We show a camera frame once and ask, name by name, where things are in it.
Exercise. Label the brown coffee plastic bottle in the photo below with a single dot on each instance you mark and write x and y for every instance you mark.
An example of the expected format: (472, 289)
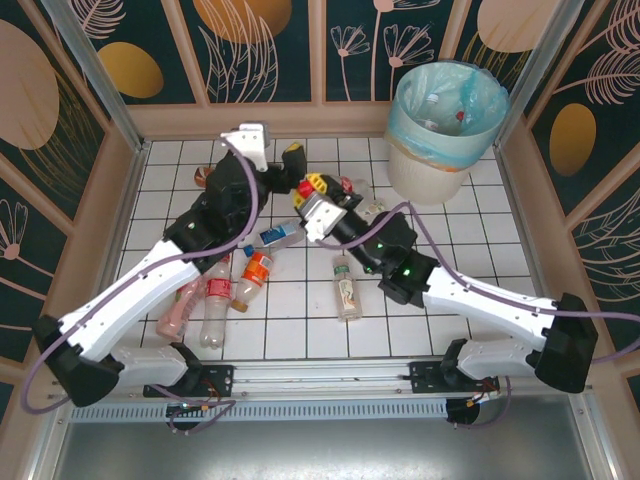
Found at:
(201, 176)

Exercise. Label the blue label plastic bottle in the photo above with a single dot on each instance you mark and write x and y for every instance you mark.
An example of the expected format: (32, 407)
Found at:
(277, 232)

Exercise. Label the green cap clear bottle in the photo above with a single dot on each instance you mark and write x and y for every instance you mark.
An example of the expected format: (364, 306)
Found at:
(372, 206)

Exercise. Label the white plastic waste bin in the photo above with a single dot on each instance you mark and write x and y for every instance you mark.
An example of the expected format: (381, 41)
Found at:
(425, 185)

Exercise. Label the beige label tea bottle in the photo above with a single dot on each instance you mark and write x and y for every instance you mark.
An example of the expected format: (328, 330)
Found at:
(346, 292)

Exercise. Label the orange label brown cap bottle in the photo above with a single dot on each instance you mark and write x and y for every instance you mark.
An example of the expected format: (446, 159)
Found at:
(256, 270)

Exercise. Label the red label cola bottle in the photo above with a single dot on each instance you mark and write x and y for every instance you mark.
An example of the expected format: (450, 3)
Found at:
(216, 295)

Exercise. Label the pink plastic bottle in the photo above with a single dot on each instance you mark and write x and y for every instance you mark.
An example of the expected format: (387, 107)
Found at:
(175, 315)

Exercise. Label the light blue bin liner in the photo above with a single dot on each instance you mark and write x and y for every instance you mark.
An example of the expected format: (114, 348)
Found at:
(480, 140)

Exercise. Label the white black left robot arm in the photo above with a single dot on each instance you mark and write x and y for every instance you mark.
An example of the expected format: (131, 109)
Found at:
(140, 290)

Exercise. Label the dark panel with leaf outlines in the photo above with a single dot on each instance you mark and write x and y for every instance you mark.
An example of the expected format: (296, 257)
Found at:
(240, 65)

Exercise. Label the dark panel with flower outlines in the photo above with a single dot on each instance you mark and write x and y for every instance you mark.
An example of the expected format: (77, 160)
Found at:
(360, 60)

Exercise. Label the clear bottle red cap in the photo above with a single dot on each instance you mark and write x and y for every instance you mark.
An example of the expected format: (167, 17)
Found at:
(459, 116)

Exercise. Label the clear bottle white cap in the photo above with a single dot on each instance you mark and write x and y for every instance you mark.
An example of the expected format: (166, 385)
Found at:
(433, 99)

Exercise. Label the dark panel with gold oval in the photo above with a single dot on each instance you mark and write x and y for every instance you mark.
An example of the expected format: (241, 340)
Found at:
(150, 50)

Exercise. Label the dark panel with flower stem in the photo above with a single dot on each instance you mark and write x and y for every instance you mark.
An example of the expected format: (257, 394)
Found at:
(25, 260)

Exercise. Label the dark panel with fern outlines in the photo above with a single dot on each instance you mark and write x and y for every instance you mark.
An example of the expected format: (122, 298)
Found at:
(615, 260)

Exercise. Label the grey metal sheet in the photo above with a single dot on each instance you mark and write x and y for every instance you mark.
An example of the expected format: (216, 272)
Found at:
(320, 450)

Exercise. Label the dark panel thin gold lines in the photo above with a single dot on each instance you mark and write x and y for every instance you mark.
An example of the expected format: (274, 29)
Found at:
(30, 90)

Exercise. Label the dark panel with beige disc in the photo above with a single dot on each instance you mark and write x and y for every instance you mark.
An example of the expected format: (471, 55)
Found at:
(500, 30)

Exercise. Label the dark panel oval and fern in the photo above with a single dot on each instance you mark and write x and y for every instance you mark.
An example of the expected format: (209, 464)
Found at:
(600, 100)

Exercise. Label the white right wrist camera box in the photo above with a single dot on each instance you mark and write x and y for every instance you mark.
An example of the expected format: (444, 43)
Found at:
(322, 217)

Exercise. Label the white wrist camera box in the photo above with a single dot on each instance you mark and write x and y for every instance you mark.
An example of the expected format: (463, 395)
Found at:
(250, 142)
(322, 217)

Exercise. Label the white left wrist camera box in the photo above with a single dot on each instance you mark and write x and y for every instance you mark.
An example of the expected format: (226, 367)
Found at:
(250, 142)

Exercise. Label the aluminium side rail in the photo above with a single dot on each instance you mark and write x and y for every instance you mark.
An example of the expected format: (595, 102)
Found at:
(135, 175)
(515, 210)

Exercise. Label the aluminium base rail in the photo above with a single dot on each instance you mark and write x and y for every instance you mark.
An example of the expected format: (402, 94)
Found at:
(320, 377)

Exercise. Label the aluminium corner post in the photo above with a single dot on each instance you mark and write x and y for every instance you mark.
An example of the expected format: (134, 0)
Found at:
(100, 80)
(535, 65)

